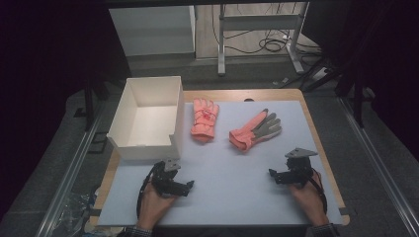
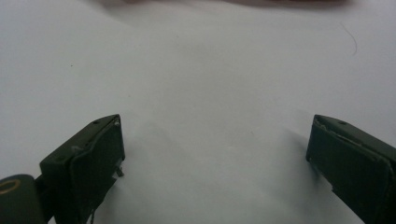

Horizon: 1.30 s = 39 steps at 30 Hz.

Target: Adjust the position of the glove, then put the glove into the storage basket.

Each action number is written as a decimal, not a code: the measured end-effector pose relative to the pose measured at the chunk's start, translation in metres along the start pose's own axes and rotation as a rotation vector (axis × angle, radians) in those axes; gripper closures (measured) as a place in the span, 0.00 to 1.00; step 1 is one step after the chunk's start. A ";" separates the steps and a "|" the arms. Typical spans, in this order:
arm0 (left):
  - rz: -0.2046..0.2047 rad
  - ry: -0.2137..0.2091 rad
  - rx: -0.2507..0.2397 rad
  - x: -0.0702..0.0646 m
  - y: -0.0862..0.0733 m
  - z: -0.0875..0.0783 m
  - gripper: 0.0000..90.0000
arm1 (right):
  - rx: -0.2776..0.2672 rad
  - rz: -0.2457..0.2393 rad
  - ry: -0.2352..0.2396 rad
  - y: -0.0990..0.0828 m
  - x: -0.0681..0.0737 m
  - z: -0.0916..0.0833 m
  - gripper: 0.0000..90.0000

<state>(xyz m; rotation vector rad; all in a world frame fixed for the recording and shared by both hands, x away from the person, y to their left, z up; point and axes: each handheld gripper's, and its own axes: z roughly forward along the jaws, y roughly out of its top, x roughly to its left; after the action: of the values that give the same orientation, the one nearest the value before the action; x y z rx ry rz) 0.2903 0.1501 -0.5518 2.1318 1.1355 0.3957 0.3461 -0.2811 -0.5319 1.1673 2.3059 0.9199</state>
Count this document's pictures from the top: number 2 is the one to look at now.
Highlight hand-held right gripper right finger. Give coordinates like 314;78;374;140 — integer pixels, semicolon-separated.
305;114;396;224

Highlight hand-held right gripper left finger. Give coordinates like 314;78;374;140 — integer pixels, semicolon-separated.
39;114;126;224

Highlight dark thread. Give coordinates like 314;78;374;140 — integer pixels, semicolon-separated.
340;22;359;57

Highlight white table mat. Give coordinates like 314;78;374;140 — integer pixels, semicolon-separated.
0;0;396;224

